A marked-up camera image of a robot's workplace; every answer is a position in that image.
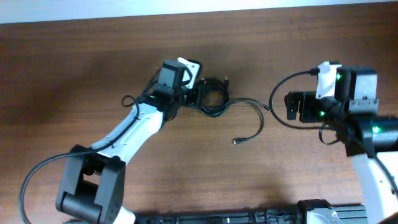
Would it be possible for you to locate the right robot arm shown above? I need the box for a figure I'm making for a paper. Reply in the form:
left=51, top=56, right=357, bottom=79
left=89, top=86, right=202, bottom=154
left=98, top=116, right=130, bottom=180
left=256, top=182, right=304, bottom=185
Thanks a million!
left=284, top=65, right=397, bottom=223

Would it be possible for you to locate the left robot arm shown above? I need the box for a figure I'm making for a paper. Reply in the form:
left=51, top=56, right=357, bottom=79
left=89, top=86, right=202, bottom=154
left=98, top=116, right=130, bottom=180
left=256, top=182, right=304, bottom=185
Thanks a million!
left=55, top=57, right=202, bottom=223

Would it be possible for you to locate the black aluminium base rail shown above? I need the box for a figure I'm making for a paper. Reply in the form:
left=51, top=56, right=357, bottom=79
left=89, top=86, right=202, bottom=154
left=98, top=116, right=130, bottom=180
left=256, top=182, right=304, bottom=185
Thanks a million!
left=135, top=199, right=368, bottom=224

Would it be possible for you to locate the black audio jack cable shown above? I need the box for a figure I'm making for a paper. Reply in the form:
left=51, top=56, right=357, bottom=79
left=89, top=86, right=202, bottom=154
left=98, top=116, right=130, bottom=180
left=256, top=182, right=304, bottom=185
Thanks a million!
left=217, top=97, right=271, bottom=145

